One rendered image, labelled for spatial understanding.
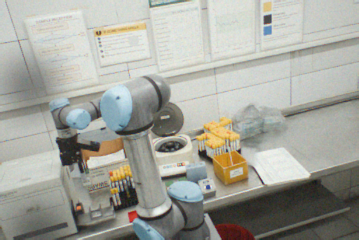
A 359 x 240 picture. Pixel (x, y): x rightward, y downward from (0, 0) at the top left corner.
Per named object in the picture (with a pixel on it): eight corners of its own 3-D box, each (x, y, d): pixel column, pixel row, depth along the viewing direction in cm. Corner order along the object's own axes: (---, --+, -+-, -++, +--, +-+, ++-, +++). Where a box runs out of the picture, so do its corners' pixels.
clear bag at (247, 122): (239, 142, 206) (237, 114, 198) (222, 133, 220) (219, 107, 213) (271, 129, 216) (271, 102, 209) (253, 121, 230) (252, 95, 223)
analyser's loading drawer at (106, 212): (69, 230, 150) (66, 221, 148) (69, 221, 156) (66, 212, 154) (115, 217, 153) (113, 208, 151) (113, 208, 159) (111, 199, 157)
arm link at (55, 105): (53, 105, 126) (43, 102, 132) (62, 131, 130) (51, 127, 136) (72, 98, 131) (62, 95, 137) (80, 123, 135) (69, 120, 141)
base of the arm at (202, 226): (214, 250, 121) (212, 229, 116) (171, 255, 120) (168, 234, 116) (207, 220, 134) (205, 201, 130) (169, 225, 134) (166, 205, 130)
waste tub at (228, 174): (225, 186, 167) (223, 168, 163) (213, 173, 179) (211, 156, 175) (249, 177, 170) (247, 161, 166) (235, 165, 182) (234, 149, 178)
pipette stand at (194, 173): (188, 187, 170) (186, 170, 166) (186, 180, 176) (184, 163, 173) (208, 183, 171) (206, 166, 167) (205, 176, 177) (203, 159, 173)
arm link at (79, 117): (97, 104, 126) (81, 100, 134) (70, 114, 119) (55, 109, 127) (102, 123, 129) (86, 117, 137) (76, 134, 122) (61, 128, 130)
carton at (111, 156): (87, 194, 177) (80, 169, 171) (87, 168, 203) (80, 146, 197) (134, 182, 182) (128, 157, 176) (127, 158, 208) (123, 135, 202)
